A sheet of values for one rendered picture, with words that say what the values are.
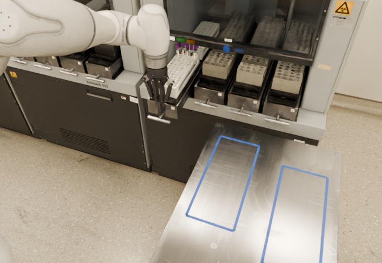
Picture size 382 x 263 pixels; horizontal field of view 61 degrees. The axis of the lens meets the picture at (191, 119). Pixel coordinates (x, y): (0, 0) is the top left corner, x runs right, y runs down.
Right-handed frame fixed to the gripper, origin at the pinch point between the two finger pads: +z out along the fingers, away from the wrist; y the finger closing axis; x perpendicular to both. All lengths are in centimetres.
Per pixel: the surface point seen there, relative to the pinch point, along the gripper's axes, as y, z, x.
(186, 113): -4.7, 16.1, -16.9
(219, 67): -17.0, -7.7, -24.3
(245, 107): -31.8, 4.6, -16.8
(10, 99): 112, 40, -17
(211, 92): -16.5, 0.8, -16.8
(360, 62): -91, 41, -137
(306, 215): -60, -2, 32
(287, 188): -54, -2, 24
